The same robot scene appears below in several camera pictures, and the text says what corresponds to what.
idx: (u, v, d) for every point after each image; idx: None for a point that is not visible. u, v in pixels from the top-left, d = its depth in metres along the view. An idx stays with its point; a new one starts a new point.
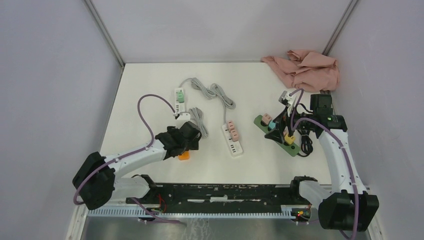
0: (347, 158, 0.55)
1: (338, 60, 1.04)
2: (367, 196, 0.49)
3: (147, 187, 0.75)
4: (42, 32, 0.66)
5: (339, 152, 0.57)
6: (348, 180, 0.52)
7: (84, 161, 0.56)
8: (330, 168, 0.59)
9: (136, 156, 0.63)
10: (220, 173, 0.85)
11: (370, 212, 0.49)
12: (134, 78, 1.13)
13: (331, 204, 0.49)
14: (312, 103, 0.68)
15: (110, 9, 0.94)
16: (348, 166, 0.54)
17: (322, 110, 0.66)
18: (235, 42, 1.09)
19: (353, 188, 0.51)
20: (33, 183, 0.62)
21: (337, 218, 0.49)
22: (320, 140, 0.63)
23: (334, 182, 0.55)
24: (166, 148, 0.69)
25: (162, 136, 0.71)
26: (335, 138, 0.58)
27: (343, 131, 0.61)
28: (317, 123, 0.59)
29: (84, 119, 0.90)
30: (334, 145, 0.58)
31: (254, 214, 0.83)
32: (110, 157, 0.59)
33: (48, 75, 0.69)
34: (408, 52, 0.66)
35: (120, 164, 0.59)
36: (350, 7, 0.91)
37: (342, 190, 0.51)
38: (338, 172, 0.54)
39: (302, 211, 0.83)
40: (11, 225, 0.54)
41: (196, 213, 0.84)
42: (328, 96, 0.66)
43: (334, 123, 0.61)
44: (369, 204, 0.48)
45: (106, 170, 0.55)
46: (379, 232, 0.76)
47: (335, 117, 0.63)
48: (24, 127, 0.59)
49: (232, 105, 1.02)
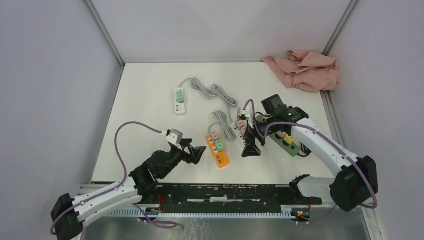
0: (326, 138, 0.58)
1: (338, 60, 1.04)
2: (362, 160, 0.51)
3: (138, 195, 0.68)
4: (42, 31, 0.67)
5: (316, 137, 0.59)
6: (340, 155, 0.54)
7: (57, 200, 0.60)
8: (318, 155, 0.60)
9: (103, 198, 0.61)
10: (219, 175, 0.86)
11: (373, 174, 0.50)
12: (134, 78, 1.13)
13: (341, 186, 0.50)
14: (266, 108, 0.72)
15: (110, 9, 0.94)
16: (332, 145, 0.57)
17: (279, 109, 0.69)
18: (235, 42, 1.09)
19: (348, 160, 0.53)
20: (33, 183, 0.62)
21: (354, 194, 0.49)
22: (294, 135, 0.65)
23: (329, 165, 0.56)
24: (139, 187, 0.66)
25: (135, 175, 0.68)
26: (308, 128, 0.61)
27: (306, 118, 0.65)
28: (285, 123, 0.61)
29: (84, 119, 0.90)
30: (309, 134, 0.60)
31: (254, 214, 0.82)
32: (78, 199, 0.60)
33: (48, 74, 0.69)
34: (408, 53, 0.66)
35: (86, 207, 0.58)
36: (351, 7, 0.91)
37: (342, 167, 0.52)
38: (327, 153, 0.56)
39: (302, 211, 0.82)
40: (12, 226, 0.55)
41: (196, 213, 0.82)
42: (276, 97, 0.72)
43: (297, 115, 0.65)
44: (369, 166, 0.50)
45: (72, 213, 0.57)
46: (379, 232, 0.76)
47: (294, 111, 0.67)
48: (24, 126, 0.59)
49: (234, 103, 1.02)
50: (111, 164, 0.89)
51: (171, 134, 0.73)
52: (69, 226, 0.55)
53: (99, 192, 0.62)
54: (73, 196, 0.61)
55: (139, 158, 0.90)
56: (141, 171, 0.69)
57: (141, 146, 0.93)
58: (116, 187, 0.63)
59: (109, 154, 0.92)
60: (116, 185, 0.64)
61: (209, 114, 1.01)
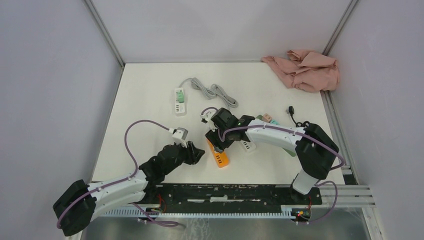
0: (272, 127, 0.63)
1: (338, 60, 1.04)
2: (309, 129, 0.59)
3: (141, 191, 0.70)
4: (42, 31, 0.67)
5: (266, 129, 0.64)
6: (290, 134, 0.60)
7: (69, 187, 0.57)
8: (277, 144, 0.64)
9: (118, 186, 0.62)
10: (219, 175, 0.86)
11: (322, 135, 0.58)
12: (134, 78, 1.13)
13: (305, 159, 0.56)
14: (218, 123, 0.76)
15: (110, 9, 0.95)
16: (279, 129, 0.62)
17: (229, 122, 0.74)
18: (235, 42, 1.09)
19: (298, 134, 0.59)
20: (33, 183, 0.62)
21: (320, 160, 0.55)
22: (252, 138, 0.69)
23: (289, 147, 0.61)
24: (148, 179, 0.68)
25: (144, 169, 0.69)
26: (257, 126, 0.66)
27: (253, 120, 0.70)
28: (237, 129, 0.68)
29: (85, 119, 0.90)
30: (261, 131, 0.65)
31: (254, 214, 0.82)
32: (93, 186, 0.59)
33: (48, 75, 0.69)
34: (408, 53, 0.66)
35: (102, 193, 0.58)
36: (351, 7, 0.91)
37: (297, 143, 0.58)
38: (280, 138, 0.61)
39: (302, 211, 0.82)
40: (12, 226, 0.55)
41: (196, 213, 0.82)
42: (223, 110, 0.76)
43: (244, 123, 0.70)
44: (316, 130, 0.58)
45: (87, 199, 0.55)
46: (379, 232, 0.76)
47: (241, 119, 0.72)
48: (24, 126, 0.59)
49: (234, 103, 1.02)
50: (111, 164, 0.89)
51: (179, 131, 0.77)
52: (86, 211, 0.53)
53: (113, 180, 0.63)
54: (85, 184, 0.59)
55: (139, 158, 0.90)
56: (150, 166, 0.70)
57: (141, 146, 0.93)
58: (129, 177, 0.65)
59: (109, 154, 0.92)
60: (129, 175, 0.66)
61: None
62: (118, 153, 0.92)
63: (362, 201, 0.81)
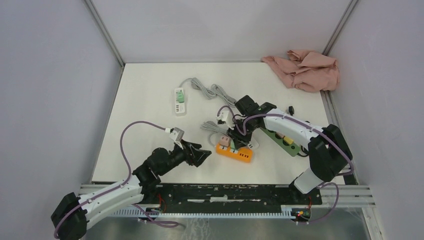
0: (294, 120, 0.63)
1: (338, 60, 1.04)
2: (328, 129, 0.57)
3: (139, 194, 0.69)
4: (42, 32, 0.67)
5: (285, 121, 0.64)
6: (307, 130, 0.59)
7: (62, 200, 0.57)
8: (293, 137, 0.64)
9: (110, 195, 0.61)
10: (219, 175, 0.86)
11: (339, 137, 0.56)
12: (134, 78, 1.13)
13: (315, 156, 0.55)
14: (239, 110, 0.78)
15: (110, 9, 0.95)
16: (299, 123, 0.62)
17: (251, 108, 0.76)
18: (235, 42, 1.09)
19: (315, 132, 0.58)
20: (33, 184, 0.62)
21: (329, 162, 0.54)
22: (268, 126, 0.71)
23: (302, 142, 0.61)
24: (143, 184, 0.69)
25: (137, 173, 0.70)
26: (276, 115, 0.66)
27: (274, 108, 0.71)
28: (256, 116, 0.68)
29: (85, 120, 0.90)
30: (279, 120, 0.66)
31: (254, 214, 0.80)
32: (84, 197, 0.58)
33: (48, 75, 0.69)
34: (408, 53, 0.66)
35: (93, 204, 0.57)
36: (351, 7, 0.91)
37: (310, 139, 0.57)
38: (296, 130, 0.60)
39: (302, 211, 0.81)
40: (12, 227, 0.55)
41: (196, 213, 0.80)
42: (246, 98, 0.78)
43: (264, 109, 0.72)
44: (333, 132, 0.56)
45: (79, 211, 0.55)
46: (380, 232, 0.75)
47: (262, 106, 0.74)
48: (24, 126, 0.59)
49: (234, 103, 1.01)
50: (111, 164, 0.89)
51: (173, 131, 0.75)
52: (78, 223, 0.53)
53: (104, 189, 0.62)
54: (77, 196, 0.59)
55: (139, 158, 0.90)
56: (144, 170, 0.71)
57: (141, 146, 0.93)
58: (121, 184, 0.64)
59: (108, 154, 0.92)
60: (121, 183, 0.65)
61: (209, 115, 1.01)
62: (118, 153, 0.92)
63: (362, 201, 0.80)
